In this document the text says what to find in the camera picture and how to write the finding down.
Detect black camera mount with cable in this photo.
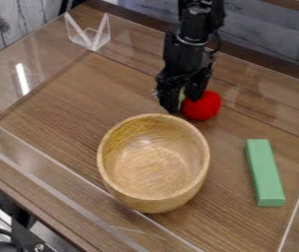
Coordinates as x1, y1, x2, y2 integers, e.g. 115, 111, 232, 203
0, 220, 57, 252

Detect green rectangular block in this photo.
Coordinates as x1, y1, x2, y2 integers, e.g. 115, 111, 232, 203
244, 139, 285, 207

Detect clear acrylic tray walls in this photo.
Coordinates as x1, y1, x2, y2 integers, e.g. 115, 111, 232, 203
0, 18, 299, 252

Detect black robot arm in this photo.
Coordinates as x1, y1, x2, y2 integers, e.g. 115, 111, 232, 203
154, 0, 225, 113

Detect clear acrylic corner bracket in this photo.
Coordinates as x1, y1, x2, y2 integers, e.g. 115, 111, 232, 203
63, 13, 111, 52

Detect red felt fruit green leaves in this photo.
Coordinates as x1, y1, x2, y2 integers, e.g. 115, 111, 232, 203
180, 91, 221, 120

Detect wooden bowl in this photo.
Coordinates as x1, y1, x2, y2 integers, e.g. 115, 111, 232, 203
97, 113, 209, 214

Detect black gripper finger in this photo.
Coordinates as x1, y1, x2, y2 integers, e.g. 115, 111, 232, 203
157, 87, 180, 113
185, 71, 212, 101

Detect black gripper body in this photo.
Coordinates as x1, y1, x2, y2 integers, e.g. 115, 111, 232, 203
156, 31, 213, 94

